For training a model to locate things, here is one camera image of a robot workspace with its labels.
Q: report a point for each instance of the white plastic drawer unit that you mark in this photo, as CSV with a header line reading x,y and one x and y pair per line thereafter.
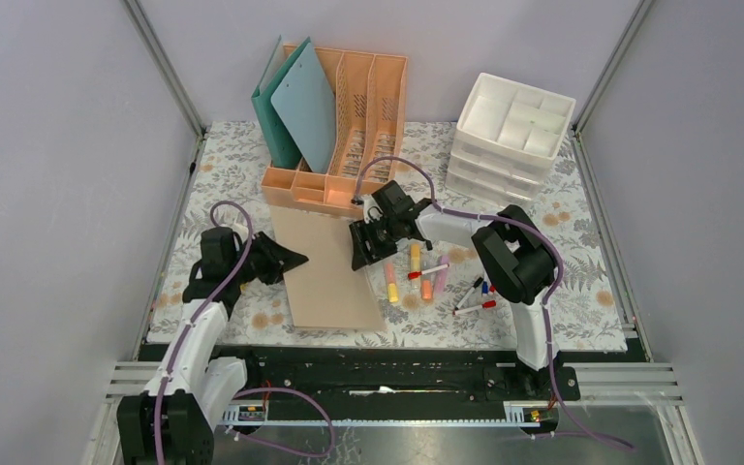
x,y
506,140

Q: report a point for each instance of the tan kraft folder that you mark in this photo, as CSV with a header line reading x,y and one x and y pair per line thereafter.
x,y
324,293

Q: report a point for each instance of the red cap marker lowest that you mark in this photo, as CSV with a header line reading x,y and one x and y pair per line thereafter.
x,y
482,306

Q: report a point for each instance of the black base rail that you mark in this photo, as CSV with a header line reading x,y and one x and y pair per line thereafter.
x,y
397,387

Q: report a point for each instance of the black cap marker right group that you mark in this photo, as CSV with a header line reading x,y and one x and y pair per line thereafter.
x,y
462,301

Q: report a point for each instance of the red cap marker on highlighters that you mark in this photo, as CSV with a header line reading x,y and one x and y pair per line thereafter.
x,y
417,274

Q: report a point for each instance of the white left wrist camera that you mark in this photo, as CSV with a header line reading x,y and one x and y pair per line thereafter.
x,y
242,229

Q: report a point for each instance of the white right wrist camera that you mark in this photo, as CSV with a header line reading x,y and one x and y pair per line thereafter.
x,y
370,209

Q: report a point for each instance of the green folder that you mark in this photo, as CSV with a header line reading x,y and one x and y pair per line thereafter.
x,y
282,148

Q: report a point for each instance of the light blue folder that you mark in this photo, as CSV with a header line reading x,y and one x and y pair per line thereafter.
x,y
306,105

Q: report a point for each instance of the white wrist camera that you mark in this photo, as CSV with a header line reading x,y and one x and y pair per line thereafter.
x,y
370,209
242,229

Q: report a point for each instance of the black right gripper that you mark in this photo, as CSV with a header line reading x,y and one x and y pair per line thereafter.
x,y
360,255

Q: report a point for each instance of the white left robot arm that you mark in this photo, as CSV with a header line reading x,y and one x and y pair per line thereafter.
x,y
173,419

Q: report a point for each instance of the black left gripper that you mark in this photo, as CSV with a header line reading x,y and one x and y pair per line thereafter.
x,y
278,258

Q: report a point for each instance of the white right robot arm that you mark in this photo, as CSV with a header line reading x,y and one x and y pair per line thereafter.
x,y
518,261

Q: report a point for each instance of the orange plastic file organizer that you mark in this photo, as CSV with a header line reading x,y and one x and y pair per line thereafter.
x,y
370,95

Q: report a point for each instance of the floral table cloth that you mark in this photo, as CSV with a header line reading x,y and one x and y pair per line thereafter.
x,y
583,310

